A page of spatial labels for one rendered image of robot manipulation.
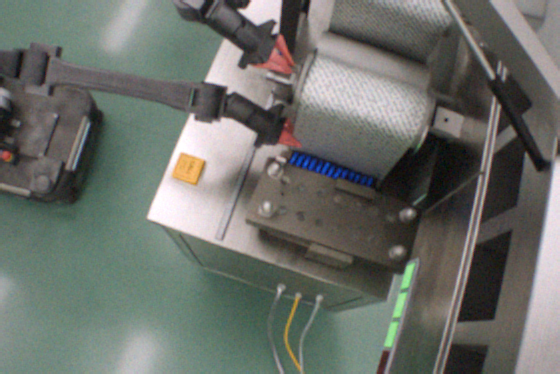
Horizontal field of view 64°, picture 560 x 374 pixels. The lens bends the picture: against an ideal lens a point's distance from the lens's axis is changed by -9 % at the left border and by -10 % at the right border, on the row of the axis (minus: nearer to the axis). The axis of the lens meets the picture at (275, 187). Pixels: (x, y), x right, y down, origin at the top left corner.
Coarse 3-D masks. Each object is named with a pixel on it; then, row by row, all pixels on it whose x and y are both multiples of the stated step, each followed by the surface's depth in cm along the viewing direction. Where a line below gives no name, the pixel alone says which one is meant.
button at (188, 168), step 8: (176, 160) 127; (184, 160) 127; (192, 160) 127; (200, 160) 127; (176, 168) 126; (184, 168) 126; (192, 168) 127; (200, 168) 127; (176, 176) 126; (184, 176) 126; (192, 176) 126
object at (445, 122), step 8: (440, 112) 94; (448, 112) 94; (440, 120) 94; (448, 120) 94; (456, 120) 94; (432, 128) 94; (440, 128) 93; (448, 128) 93; (456, 128) 94; (448, 136) 94; (456, 136) 93
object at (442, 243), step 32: (480, 96) 87; (480, 128) 81; (448, 160) 96; (480, 160) 77; (448, 192) 89; (448, 224) 83; (416, 256) 96; (448, 256) 77; (416, 288) 89; (448, 288) 72; (416, 320) 82; (448, 320) 68; (416, 352) 76
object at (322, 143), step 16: (304, 128) 105; (320, 128) 102; (304, 144) 113; (320, 144) 110; (336, 144) 107; (352, 144) 104; (368, 144) 102; (320, 160) 119; (336, 160) 116; (352, 160) 112; (368, 160) 109; (384, 160) 106; (368, 176) 118; (384, 176) 115
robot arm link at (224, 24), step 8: (216, 0) 86; (224, 0) 88; (232, 0) 87; (216, 8) 85; (224, 8) 85; (232, 8) 86; (240, 8) 89; (208, 16) 86; (216, 16) 85; (224, 16) 85; (232, 16) 86; (240, 16) 87; (208, 24) 86; (216, 24) 86; (224, 24) 86; (232, 24) 86; (240, 24) 88; (224, 32) 87; (232, 32) 87
